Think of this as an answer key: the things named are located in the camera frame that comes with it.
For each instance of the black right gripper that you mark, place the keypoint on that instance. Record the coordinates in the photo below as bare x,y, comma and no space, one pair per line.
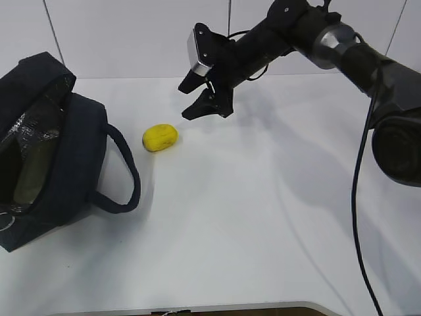
234,63

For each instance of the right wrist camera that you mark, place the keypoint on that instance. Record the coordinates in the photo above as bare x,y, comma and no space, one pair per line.
200,49

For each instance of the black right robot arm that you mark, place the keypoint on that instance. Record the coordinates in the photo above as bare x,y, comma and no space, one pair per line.
321,36

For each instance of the dark blue lunch bag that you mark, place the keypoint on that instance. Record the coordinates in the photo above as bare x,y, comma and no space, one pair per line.
73,175

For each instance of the yellow lemon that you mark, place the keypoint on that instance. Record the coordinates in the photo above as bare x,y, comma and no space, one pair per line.
159,137

